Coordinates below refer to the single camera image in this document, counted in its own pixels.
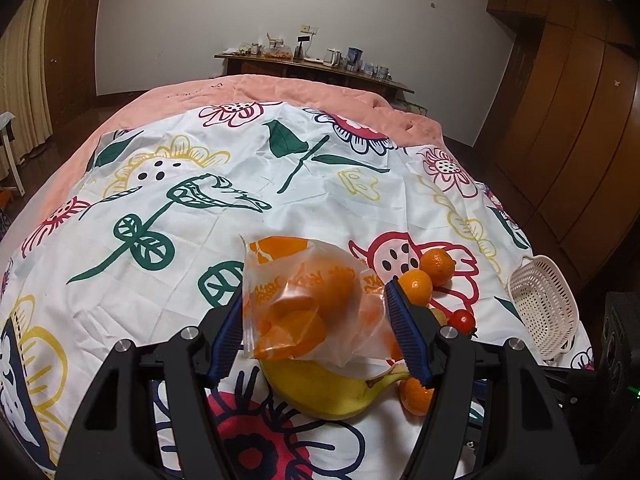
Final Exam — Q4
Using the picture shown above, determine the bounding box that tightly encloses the cream plastic basket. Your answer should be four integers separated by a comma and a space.
506, 255, 579, 361

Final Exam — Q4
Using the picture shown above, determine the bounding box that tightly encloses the red tomato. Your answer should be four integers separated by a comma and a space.
447, 309, 476, 337

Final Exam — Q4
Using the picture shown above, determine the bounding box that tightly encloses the smooth orange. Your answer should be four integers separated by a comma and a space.
398, 269, 433, 307

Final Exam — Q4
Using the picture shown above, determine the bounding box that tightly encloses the yellow banana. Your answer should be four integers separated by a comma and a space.
260, 360, 409, 420

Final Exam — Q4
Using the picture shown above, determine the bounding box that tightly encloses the mandarin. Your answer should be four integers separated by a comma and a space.
420, 248, 456, 287

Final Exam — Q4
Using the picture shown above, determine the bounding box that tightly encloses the plastic bag of oranges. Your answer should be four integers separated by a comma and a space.
242, 236, 401, 367

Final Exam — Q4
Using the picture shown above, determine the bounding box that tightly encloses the right green longan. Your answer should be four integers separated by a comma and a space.
430, 308, 448, 326

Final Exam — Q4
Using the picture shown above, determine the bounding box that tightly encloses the floral white bed sheet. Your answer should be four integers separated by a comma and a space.
0, 100, 597, 480

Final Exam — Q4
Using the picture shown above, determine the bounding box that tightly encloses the wooden wardrobe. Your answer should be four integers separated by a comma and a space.
476, 0, 639, 288

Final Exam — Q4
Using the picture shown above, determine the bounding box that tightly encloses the white folding table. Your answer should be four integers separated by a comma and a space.
0, 112, 26, 197

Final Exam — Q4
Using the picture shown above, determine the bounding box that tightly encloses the beige curtain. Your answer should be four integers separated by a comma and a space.
1, 0, 52, 162

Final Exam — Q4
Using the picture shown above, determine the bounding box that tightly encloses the pink quilt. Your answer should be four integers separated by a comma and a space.
1, 75, 445, 259

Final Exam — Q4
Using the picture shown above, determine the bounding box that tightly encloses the wooden sideboard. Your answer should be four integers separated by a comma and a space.
214, 53, 414, 102

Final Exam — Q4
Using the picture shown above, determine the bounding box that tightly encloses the brown wooden door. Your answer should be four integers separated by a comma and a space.
44, 0, 100, 131

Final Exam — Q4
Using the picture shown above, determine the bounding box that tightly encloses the blue white mug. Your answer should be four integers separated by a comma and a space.
345, 47, 362, 72

